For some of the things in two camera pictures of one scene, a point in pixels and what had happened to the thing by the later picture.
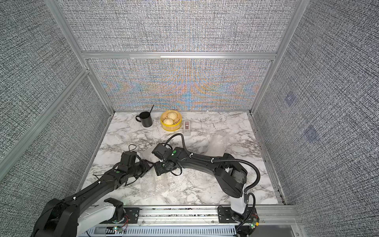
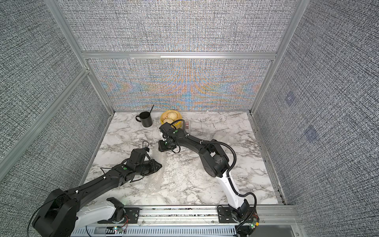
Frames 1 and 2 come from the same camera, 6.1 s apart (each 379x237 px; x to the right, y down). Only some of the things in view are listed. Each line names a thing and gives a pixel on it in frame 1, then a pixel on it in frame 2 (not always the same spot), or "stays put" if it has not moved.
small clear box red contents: [186, 128] stays put
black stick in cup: [151, 109] stays put
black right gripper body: [161, 167] to [165, 145]
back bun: [172, 115] stays put
